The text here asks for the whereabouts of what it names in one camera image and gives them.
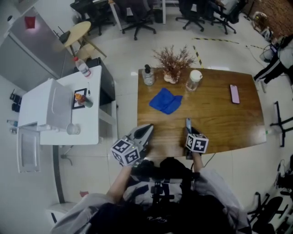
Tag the person's grey jacket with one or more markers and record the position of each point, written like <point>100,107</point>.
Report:
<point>75,212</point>

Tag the person's left forearm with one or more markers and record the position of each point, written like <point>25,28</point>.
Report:
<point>119,182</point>

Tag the black radios on floor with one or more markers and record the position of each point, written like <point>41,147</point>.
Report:
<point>15,101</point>

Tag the black metal stand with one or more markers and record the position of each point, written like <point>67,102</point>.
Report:
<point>282,124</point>

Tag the dried plant in pot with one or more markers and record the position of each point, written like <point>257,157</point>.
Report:
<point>175,62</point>

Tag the clear pump bottle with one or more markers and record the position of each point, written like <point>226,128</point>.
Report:
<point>148,76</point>

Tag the black picture frame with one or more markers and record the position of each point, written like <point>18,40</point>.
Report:
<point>79,91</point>

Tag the person's right forearm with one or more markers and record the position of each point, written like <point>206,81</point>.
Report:
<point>198,162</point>

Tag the blue cloth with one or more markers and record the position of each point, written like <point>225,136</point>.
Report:
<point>166,100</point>

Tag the wooden table with metal legs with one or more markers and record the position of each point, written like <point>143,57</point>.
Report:
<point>210,121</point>

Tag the black router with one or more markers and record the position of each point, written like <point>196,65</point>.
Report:
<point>65,36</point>

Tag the clear jar with white lid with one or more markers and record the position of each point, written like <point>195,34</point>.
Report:
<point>193,80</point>

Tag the grey refrigerator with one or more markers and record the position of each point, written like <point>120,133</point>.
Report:
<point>27,52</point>

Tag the white microwave oven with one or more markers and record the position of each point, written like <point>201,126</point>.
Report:
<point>39,102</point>

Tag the clear drinking glass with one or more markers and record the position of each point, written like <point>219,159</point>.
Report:
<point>73,129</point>

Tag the black pen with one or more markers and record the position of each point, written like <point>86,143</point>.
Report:
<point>89,90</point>

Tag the round yellow wooden table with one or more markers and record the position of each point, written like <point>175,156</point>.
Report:
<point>79,33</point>

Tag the pink smartphone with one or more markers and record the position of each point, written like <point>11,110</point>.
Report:
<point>234,94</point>

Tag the white office desk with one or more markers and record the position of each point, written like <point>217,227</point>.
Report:
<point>164,11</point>

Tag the white side table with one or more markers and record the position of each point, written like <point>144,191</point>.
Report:
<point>93,123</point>

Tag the black cabinet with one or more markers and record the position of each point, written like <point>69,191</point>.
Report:
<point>106,80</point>

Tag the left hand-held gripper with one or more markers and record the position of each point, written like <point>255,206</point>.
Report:
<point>127,153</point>

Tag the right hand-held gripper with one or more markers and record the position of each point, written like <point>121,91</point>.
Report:
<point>196,142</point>

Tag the black chest harness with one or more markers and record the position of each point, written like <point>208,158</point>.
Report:
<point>169,170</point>

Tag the water bottle with red cap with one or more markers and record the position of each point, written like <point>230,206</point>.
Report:
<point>83,67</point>

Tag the green bottle with orange cap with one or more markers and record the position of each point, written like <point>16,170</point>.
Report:
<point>85,101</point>

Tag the small bottles on floor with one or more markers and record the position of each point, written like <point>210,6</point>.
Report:
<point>12,125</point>

